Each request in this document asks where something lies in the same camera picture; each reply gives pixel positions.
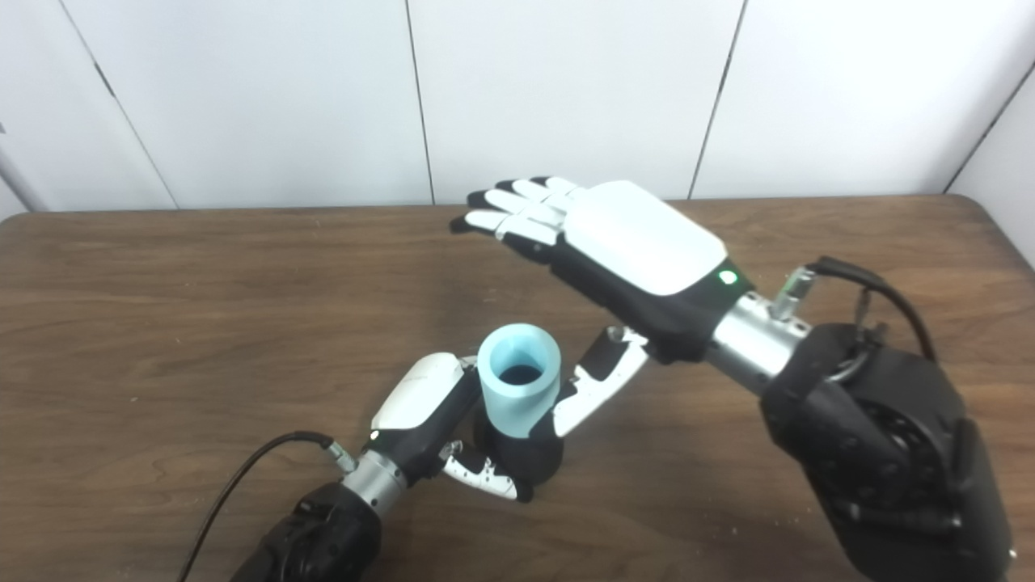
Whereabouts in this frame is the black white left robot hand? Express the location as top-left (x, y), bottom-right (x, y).
top-left (370, 352), bottom-right (534, 502)

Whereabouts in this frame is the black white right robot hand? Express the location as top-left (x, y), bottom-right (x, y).
top-left (449, 175), bottom-right (758, 440)

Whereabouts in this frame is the light blue cup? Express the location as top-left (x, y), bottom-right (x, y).
top-left (477, 323), bottom-right (563, 439)

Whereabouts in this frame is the black flared nozzle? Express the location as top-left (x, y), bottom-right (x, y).
top-left (473, 364), bottom-right (564, 502)

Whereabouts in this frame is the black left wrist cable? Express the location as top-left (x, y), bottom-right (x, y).
top-left (176, 431), bottom-right (358, 582)

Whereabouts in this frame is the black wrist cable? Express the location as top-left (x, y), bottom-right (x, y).
top-left (176, 431), bottom-right (358, 582)
top-left (768, 256), bottom-right (939, 365)

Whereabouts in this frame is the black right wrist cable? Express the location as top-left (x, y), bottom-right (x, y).
top-left (768, 256), bottom-right (939, 365)

